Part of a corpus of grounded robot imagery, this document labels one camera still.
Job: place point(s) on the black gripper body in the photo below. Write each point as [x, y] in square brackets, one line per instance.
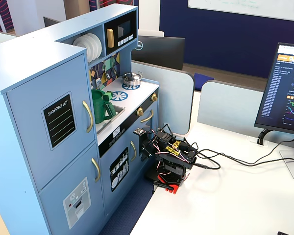
[145, 150]

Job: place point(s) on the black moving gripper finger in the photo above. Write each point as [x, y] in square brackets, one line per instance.
[145, 142]

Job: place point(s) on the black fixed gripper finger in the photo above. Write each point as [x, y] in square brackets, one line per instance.
[144, 155]

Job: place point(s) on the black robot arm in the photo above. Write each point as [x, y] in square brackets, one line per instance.
[186, 156]

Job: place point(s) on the green plastic recipient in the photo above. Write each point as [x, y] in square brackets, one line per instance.
[99, 110]

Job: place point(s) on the steel pot with lid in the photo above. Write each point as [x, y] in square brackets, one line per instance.
[131, 78]

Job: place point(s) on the gold stove knob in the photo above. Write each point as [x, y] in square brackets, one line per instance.
[154, 97]
[139, 111]

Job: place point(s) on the red table clamp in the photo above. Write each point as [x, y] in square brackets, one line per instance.
[171, 187]

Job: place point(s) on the light blue desk divider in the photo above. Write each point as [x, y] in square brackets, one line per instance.
[171, 98]
[230, 107]

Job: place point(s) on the steel slotted spatula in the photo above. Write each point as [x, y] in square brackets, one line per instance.
[98, 82]

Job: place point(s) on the steel ladle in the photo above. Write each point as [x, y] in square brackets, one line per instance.
[108, 76]

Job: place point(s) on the steel spoon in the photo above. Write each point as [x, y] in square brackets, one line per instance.
[114, 71]

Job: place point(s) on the black Dell monitor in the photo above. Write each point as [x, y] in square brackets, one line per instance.
[159, 52]

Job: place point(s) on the white toy plate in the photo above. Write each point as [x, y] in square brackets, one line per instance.
[96, 49]
[91, 41]
[79, 42]

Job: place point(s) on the black toy microwave door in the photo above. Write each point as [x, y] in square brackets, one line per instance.
[123, 29]

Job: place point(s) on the blue toy kitchen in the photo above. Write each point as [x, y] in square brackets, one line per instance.
[34, 102]

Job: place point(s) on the monitor with lit screen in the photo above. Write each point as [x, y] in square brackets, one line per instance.
[284, 90]

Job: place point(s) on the whiteboard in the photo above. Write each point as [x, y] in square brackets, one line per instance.
[247, 7]

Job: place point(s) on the small silver camera module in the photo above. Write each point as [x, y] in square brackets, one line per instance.
[139, 132]

